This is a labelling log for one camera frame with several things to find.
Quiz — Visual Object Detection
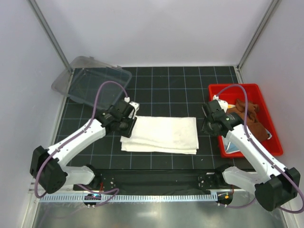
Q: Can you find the white towel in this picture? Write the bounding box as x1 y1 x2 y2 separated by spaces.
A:
120 116 199 155

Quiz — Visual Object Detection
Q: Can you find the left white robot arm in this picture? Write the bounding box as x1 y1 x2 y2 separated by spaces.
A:
30 98 140 194

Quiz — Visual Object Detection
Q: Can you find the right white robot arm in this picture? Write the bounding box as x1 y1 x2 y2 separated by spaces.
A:
202 100 304 211

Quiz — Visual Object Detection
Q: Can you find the blue white cloth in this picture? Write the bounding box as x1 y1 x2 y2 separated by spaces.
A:
223 129 272 154

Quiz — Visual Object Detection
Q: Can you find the brown towel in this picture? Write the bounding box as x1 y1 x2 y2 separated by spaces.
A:
226 99 269 143

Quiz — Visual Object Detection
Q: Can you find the red plastic bin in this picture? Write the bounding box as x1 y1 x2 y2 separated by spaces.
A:
217 84 283 158

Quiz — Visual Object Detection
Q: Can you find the clear plastic container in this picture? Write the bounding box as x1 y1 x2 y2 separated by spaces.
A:
51 56 132 106

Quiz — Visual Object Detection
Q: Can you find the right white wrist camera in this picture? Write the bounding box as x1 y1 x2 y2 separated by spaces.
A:
212 95 229 112

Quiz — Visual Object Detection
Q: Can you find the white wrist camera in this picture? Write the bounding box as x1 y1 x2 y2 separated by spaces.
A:
129 101 140 119
212 95 229 112

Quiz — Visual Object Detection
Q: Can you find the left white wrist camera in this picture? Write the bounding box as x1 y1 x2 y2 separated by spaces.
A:
129 101 140 119

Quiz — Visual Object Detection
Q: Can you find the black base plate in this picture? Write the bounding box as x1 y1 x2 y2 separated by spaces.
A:
72 169 243 192

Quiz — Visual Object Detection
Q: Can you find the slotted cable duct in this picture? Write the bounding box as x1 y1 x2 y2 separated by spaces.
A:
40 192 218 203

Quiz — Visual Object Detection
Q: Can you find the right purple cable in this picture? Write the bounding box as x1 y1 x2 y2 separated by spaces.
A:
212 84 304 212

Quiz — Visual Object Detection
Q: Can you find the aluminium rail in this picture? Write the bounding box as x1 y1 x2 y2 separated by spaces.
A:
29 182 74 194

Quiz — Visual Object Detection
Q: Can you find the right aluminium frame post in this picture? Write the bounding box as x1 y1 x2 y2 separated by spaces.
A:
237 0 281 71

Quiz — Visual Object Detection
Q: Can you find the aluminium frame post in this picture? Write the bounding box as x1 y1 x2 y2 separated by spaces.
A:
27 0 73 74
237 0 281 71

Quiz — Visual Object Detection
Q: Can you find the left aluminium frame post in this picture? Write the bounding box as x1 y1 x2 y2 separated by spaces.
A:
27 0 73 74

